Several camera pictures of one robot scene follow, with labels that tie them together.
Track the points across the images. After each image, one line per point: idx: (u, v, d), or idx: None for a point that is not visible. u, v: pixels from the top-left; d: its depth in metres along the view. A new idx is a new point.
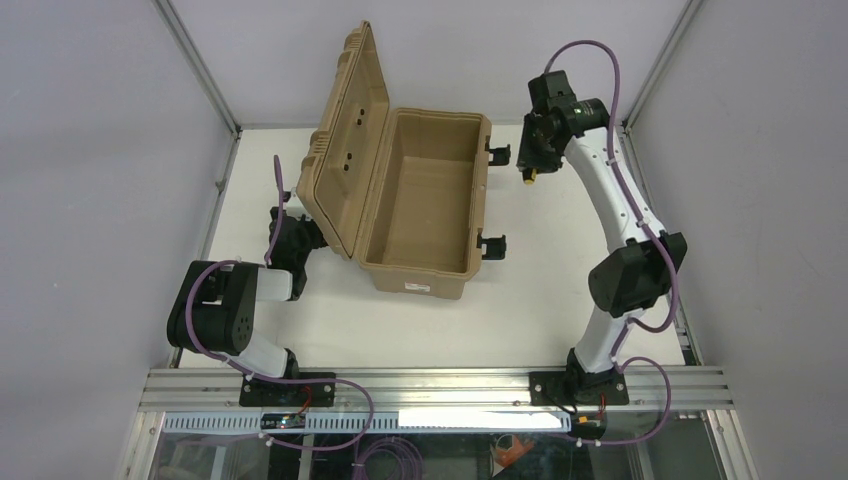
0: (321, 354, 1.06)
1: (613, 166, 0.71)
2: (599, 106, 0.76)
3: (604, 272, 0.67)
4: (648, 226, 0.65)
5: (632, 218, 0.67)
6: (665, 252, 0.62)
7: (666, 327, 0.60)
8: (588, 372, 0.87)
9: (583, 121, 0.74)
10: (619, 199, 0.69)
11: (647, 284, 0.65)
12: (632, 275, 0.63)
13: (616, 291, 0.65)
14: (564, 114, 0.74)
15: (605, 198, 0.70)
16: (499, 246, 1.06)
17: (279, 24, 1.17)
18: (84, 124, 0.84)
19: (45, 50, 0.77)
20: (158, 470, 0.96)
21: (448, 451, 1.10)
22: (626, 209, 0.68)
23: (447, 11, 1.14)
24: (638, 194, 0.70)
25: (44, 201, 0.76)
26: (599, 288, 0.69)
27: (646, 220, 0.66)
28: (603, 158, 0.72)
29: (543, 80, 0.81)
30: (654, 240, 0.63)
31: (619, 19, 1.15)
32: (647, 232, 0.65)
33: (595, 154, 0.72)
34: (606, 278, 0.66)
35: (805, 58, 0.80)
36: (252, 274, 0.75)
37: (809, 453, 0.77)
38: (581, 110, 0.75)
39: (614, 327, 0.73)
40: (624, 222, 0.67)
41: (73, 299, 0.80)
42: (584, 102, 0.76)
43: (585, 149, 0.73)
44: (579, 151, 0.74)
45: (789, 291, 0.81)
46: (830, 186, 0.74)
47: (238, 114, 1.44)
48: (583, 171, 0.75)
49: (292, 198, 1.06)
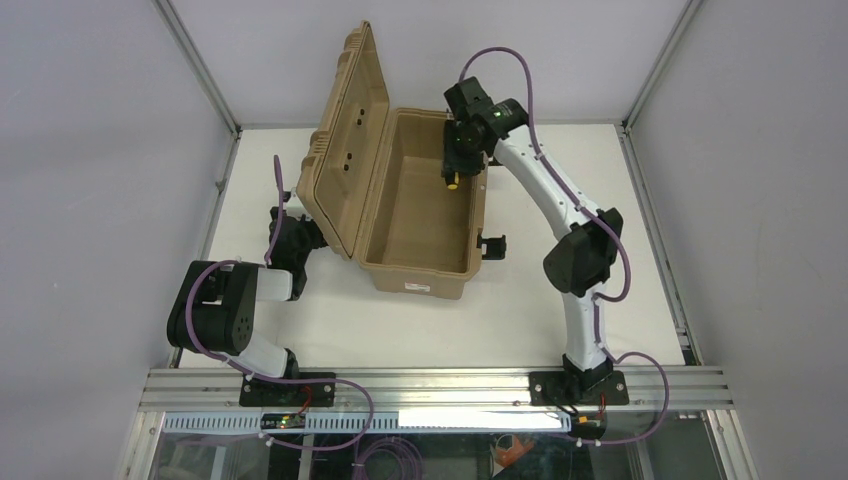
0: (321, 354, 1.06)
1: (542, 159, 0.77)
2: (517, 106, 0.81)
3: (556, 257, 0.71)
4: (586, 209, 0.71)
5: (570, 206, 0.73)
6: (608, 228, 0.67)
7: (625, 293, 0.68)
8: (584, 368, 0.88)
9: (504, 123, 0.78)
10: (555, 190, 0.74)
11: (597, 259, 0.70)
12: (582, 254, 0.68)
13: (572, 271, 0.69)
14: (485, 119, 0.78)
15: (541, 189, 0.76)
16: (499, 245, 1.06)
17: (280, 24, 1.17)
18: (84, 124, 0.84)
19: (45, 50, 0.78)
20: (158, 470, 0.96)
21: (448, 451, 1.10)
22: (563, 198, 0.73)
23: (446, 11, 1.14)
24: (568, 180, 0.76)
25: (44, 201, 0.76)
26: (554, 274, 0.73)
27: (583, 204, 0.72)
28: (531, 153, 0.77)
29: (459, 89, 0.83)
30: (594, 220, 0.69)
31: (619, 19, 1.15)
32: (586, 215, 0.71)
33: (522, 152, 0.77)
34: (558, 263, 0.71)
35: (806, 58, 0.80)
36: (252, 274, 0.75)
37: (809, 452, 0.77)
38: (500, 112, 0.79)
39: (585, 309, 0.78)
40: (564, 210, 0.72)
41: (73, 299, 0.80)
42: (501, 105, 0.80)
43: (513, 149, 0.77)
44: (508, 151, 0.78)
45: (789, 291, 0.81)
46: (830, 186, 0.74)
47: (238, 114, 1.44)
48: (514, 168, 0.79)
49: (292, 198, 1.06)
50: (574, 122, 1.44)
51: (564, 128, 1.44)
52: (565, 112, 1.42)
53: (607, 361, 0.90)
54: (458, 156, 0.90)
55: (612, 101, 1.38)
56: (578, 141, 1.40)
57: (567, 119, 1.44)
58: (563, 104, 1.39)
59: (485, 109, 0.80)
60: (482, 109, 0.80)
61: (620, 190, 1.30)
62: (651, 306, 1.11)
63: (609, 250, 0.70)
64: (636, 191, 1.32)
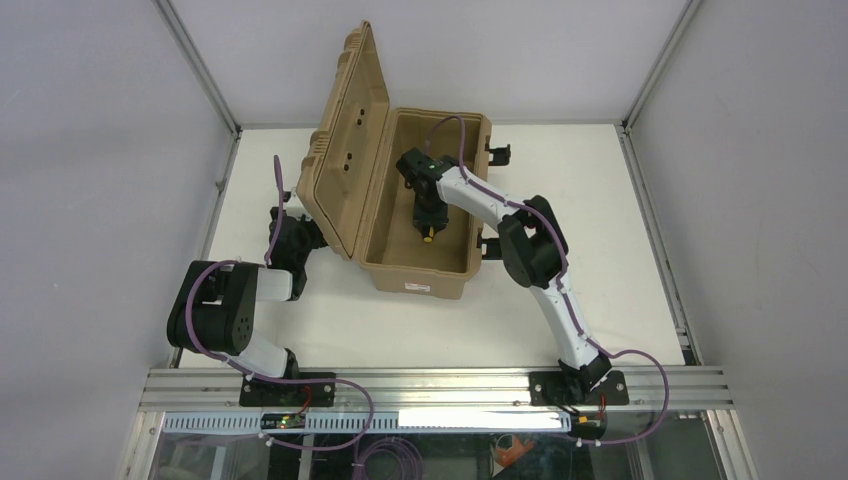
0: (321, 354, 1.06)
1: (470, 181, 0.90)
2: (448, 157, 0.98)
3: (507, 255, 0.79)
4: (511, 202, 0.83)
5: (500, 204, 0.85)
6: (534, 211, 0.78)
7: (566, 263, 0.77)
8: (580, 367, 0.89)
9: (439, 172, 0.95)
10: (485, 197, 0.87)
11: (544, 247, 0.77)
12: (522, 242, 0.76)
13: (522, 261, 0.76)
14: (425, 176, 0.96)
15: (477, 203, 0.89)
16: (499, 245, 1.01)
17: (279, 24, 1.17)
18: (82, 123, 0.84)
19: (44, 51, 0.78)
20: (159, 470, 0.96)
21: (449, 452, 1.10)
22: (493, 201, 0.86)
23: (446, 11, 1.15)
24: (493, 186, 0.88)
25: (43, 200, 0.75)
26: (516, 271, 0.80)
27: (508, 199, 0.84)
28: (461, 181, 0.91)
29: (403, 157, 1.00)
30: (521, 208, 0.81)
31: (618, 19, 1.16)
32: (514, 205, 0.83)
33: (454, 183, 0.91)
34: (512, 258, 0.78)
35: (808, 59, 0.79)
36: (251, 274, 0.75)
37: (808, 452, 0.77)
38: (434, 165, 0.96)
39: (555, 300, 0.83)
40: (495, 209, 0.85)
41: (72, 299, 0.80)
42: (437, 160, 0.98)
43: (446, 183, 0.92)
44: (444, 187, 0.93)
45: (790, 291, 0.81)
46: (830, 186, 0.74)
47: (238, 114, 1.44)
48: (456, 197, 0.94)
49: (292, 199, 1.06)
50: (574, 122, 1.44)
51: (564, 128, 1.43)
52: (565, 111, 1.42)
53: (602, 356, 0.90)
54: (424, 210, 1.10)
55: (612, 101, 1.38)
56: (578, 141, 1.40)
57: (567, 120, 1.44)
58: (563, 104, 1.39)
59: (424, 166, 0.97)
60: (422, 167, 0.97)
61: (620, 190, 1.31)
62: (651, 305, 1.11)
63: (551, 235, 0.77)
64: (636, 190, 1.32)
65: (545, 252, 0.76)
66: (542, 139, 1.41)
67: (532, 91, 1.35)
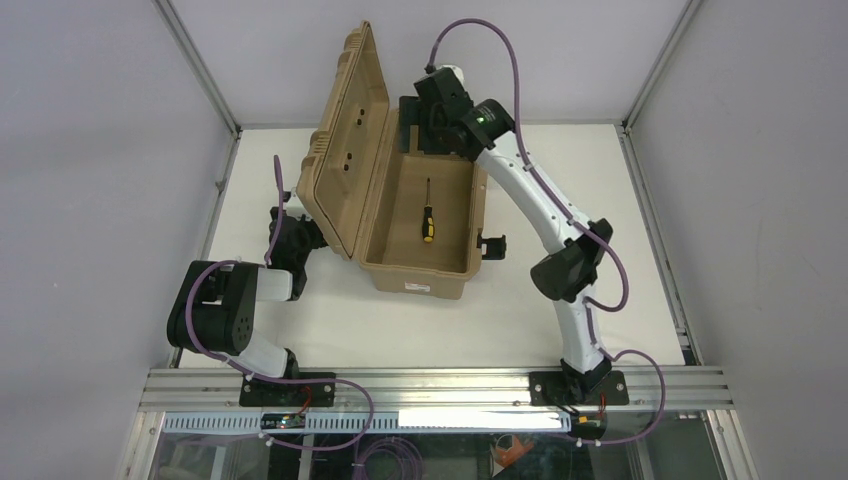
0: (321, 354, 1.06)
1: (531, 172, 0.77)
2: (498, 109, 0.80)
3: (548, 271, 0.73)
4: (578, 223, 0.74)
5: (561, 218, 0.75)
6: (601, 242, 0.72)
7: (624, 304, 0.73)
8: (585, 371, 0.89)
9: (487, 129, 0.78)
10: (547, 205, 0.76)
11: (584, 269, 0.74)
12: (574, 269, 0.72)
13: (566, 284, 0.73)
14: (467, 125, 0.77)
15: (531, 203, 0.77)
16: (499, 245, 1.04)
17: (279, 23, 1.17)
18: (83, 123, 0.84)
19: (44, 51, 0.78)
20: (159, 470, 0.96)
21: (449, 452, 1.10)
22: (554, 212, 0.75)
23: (446, 10, 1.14)
24: (558, 192, 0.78)
25: (43, 199, 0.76)
26: (547, 285, 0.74)
27: (575, 218, 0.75)
28: (521, 166, 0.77)
29: (436, 85, 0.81)
30: (586, 234, 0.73)
31: (618, 19, 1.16)
32: (579, 229, 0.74)
33: (510, 163, 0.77)
34: (553, 276, 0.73)
35: (808, 58, 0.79)
36: (251, 273, 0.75)
37: (808, 452, 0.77)
38: (483, 117, 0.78)
39: (577, 314, 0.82)
40: (556, 224, 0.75)
41: (72, 298, 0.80)
42: (483, 108, 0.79)
43: (501, 160, 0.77)
44: (494, 161, 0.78)
45: (790, 289, 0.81)
46: (830, 186, 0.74)
47: (238, 114, 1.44)
48: (500, 177, 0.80)
49: (292, 199, 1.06)
50: (574, 122, 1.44)
51: (563, 128, 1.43)
52: (565, 111, 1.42)
53: (606, 359, 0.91)
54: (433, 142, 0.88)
55: (612, 101, 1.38)
56: (578, 141, 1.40)
57: (566, 119, 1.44)
58: (563, 104, 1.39)
59: (470, 115, 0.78)
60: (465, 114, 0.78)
61: (619, 190, 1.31)
62: (651, 305, 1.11)
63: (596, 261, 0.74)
64: (636, 190, 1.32)
65: (584, 273, 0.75)
66: (541, 139, 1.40)
67: (532, 90, 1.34)
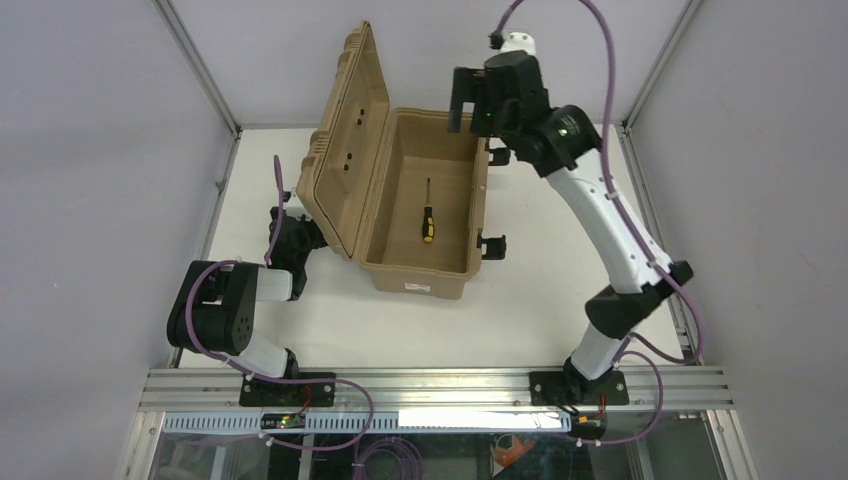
0: (321, 354, 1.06)
1: (612, 201, 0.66)
2: (580, 119, 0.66)
3: (612, 310, 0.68)
4: (659, 267, 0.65)
5: (640, 258, 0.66)
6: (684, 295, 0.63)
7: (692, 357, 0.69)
8: (592, 377, 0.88)
9: (567, 144, 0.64)
10: (627, 241, 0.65)
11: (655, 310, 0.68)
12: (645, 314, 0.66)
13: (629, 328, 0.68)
14: (546, 136, 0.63)
15: (609, 237, 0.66)
16: (499, 245, 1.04)
17: (279, 23, 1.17)
18: (83, 123, 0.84)
19: (45, 51, 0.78)
20: (159, 470, 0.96)
21: (449, 452, 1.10)
22: (634, 250, 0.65)
23: (446, 11, 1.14)
24: (638, 226, 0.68)
25: (44, 199, 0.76)
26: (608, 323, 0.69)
27: (656, 261, 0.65)
28: (603, 194, 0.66)
29: (513, 73, 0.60)
30: (665, 278, 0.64)
31: (618, 19, 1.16)
32: (658, 272, 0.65)
33: (591, 188, 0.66)
34: (618, 318, 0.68)
35: (808, 58, 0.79)
36: (252, 274, 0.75)
37: (808, 452, 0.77)
38: (566, 129, 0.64)
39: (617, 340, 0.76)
40: (635, 264, 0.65)
41: (72, 298, 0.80)
42: (565, 116, 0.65)
43: (581, 184, 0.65)
44: (573, 184, 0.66)
45: (790, 289, 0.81)
46: (830, 186, 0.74)
47: (238, 114, 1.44)
48: (572, 198, 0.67)
49: (292, 199, 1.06)
50: None
51: None
52: None
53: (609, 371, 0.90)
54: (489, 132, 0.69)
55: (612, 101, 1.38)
56: None
57: None
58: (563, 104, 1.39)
59: (551, 125, 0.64)
60: (545, 123, 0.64)
61: None
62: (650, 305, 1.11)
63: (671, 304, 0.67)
64: (636, 190, 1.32)
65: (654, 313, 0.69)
66: None
67: None
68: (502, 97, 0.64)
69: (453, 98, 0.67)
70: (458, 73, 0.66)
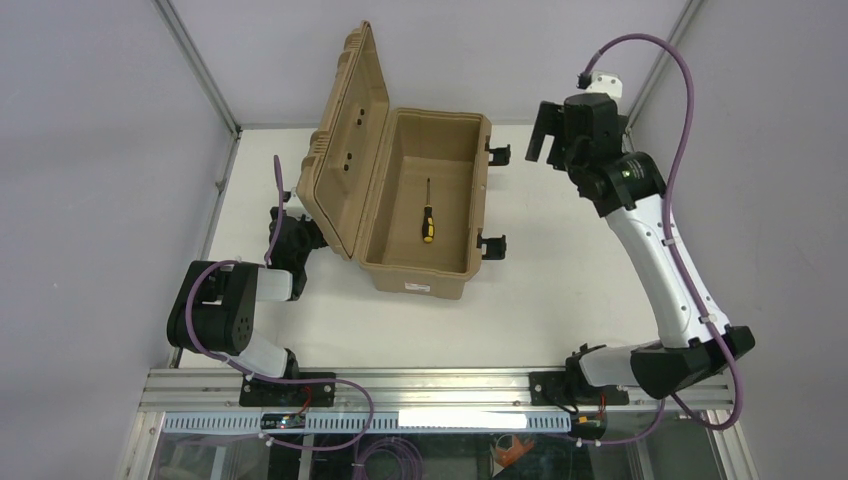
0: (321, 354, 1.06)
1: (669, 248, 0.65)
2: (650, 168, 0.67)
3: (654, 363, 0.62)
4: (712, 324, 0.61)
5: (693, 311, 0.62)
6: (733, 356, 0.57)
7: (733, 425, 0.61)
8: (595, 385, 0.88)
9: (631, 188, 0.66)
10: (680, 291, 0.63)
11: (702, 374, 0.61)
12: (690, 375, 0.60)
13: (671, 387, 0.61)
14: (608, 175, 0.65)
15: (662, 285, 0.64)
16: (499, 245, 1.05)
17: (279, 23, 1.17)
18: (82, 122, 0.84)
19: (44, 51, 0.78)
20: (159, 470, 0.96)
21: (448, 452, 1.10)
22: (686, 301, 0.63)
23: (446, 10, 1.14)
24: (697, 280, 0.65)
25: (42, 199, 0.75)
26: (648, 376, 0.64)
27: (710, 317, 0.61)
28: (662, 242, 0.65)
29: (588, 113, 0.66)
30: (715, 338, 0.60)
31: (619, 19, 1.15)
32: (710, 330, 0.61)
33: (648, 231, 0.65)
34: (660, 373, 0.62)
35: (808, 57, 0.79)
36: (251, 274, 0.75)
37: (809, 453, 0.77)
38: (630, 173, 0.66)
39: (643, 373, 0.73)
40: (685, 316, 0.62)
41: (72, 298, 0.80)
42: (632, 162, 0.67)
43: (638, 225, 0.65)
44: (630, 225, 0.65)
45: (790, 289, 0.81)
46: (831, 186, 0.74)
47: (238, 114, 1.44)
48: (630, 242, 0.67)
49: (292, 198, 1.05)
50: None
51: None
52: None
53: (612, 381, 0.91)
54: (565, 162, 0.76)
55: None
56: None
57: None
58: None
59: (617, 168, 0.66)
60: (612, 165, 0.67)
61: None
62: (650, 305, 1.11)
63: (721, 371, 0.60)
64: None
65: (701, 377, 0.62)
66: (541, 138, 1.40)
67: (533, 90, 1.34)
68: (578, 134, 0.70)
69: (535, 130, 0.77)
70: (543, 108, 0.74)
